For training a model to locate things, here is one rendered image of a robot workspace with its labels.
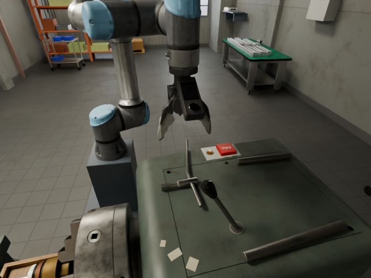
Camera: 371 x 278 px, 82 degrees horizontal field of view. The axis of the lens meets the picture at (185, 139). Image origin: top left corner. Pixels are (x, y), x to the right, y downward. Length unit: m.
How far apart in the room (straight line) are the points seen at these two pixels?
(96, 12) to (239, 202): 0.58
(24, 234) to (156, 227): 1.99
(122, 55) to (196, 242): 0.74
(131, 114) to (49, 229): 1.64
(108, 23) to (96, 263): 0.54
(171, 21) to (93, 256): 0.57
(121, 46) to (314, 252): 0.90
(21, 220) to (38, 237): 0.31
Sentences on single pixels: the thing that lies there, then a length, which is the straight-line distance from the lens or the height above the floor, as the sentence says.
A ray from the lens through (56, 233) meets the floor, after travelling 2.37.
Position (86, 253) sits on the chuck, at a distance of 0.64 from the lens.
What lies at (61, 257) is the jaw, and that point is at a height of 1.13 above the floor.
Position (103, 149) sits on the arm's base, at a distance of 1.06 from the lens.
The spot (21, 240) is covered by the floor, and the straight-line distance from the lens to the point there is 2.48.
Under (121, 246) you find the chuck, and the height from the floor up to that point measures 1.23.
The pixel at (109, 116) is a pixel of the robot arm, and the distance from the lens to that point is 0.98.
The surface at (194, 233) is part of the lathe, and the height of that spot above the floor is 1.25.
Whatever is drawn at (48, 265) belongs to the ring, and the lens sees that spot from 0.79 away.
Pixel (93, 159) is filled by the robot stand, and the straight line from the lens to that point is 1.11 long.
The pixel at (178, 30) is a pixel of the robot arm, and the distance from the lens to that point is 0.50.
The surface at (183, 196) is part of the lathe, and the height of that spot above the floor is 1.25.
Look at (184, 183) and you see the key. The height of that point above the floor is 1.27.
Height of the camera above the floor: 1.75
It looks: 34 degrees down
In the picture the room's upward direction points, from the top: straight up
